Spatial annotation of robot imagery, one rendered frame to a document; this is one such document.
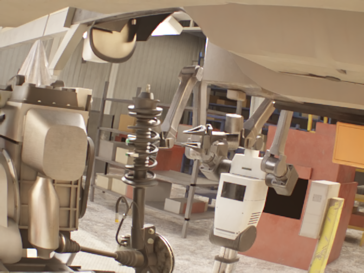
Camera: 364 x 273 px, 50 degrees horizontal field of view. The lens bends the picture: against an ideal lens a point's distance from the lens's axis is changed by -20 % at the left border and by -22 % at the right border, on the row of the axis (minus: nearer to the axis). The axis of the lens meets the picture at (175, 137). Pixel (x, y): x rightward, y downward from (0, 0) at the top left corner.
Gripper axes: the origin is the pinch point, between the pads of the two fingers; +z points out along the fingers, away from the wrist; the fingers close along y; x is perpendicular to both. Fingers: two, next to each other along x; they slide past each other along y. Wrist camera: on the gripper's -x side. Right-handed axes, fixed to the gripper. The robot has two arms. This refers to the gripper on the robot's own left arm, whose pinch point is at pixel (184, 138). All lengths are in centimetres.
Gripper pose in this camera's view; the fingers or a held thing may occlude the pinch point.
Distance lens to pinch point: 174.3
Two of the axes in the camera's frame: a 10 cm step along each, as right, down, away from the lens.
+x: -0.7, -3.1, 9.5
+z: -9.9, -0.7, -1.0
